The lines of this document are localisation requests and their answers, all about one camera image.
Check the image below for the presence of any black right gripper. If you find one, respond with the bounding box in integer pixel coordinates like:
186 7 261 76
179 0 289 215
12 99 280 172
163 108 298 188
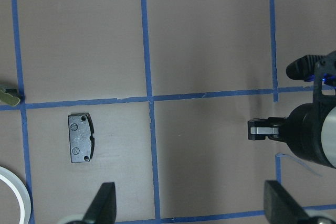
247 103 331 165

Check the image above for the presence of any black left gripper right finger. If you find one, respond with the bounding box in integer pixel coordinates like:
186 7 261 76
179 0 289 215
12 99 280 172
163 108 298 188
264 180 310 224

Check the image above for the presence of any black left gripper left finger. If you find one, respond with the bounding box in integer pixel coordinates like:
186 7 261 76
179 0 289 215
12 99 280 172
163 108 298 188
81 182 117 224

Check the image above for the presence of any black rectangular brake pad plate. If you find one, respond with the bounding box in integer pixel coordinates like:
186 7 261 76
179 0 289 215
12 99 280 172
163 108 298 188
68 113 95 163

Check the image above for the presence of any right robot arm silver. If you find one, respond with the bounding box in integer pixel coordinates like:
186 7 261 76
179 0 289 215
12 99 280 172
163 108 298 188
247 103 335 168

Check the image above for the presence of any olive green curved part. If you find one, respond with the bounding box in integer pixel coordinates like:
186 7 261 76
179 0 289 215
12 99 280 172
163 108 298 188
1 85 21 106

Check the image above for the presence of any thin loose wire strand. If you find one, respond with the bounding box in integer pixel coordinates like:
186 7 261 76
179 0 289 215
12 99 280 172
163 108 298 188
277 152 323 177

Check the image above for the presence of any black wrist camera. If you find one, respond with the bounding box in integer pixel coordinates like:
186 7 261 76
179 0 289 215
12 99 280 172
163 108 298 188
285 49 336 109

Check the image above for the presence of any white curved plastic bracket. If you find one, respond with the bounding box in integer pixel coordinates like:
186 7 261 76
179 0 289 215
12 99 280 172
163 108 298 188
1 167 32 224

